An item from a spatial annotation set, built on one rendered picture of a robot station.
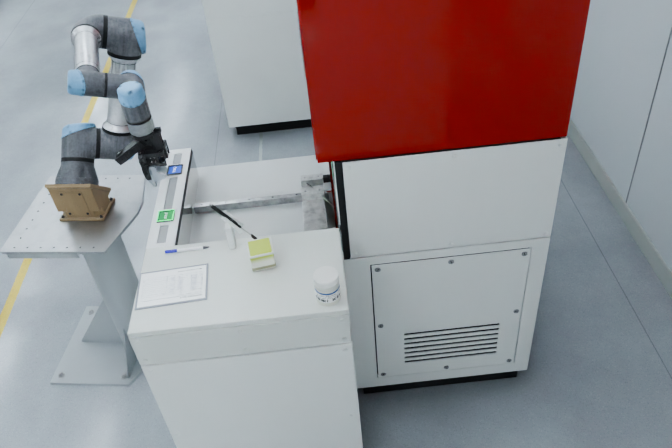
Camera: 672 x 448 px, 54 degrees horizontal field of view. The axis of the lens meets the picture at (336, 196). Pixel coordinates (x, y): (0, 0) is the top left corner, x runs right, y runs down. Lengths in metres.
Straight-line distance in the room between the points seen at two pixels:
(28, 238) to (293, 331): 1.16
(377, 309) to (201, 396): 0.69
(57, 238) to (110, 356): 0.81
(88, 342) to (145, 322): 1.37
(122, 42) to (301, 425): 1.43
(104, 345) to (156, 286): 1.26
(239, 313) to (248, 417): 0.47
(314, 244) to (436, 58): 0.69
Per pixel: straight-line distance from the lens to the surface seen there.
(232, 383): 2.10
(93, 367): 3.21
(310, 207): 2.31
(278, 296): 1.91
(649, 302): 3.33
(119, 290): 2.84
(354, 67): 1.77
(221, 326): 1.89
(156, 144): 2.08
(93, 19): 2.42
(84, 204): 2.57
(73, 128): 2.57
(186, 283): 2.02
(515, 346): 2.71
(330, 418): 2.28
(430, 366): 2.70
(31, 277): 3.80
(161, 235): 2.22
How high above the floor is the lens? 2.37
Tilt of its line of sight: 39 degrees down
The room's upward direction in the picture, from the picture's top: 6 degrees counter-clockwise
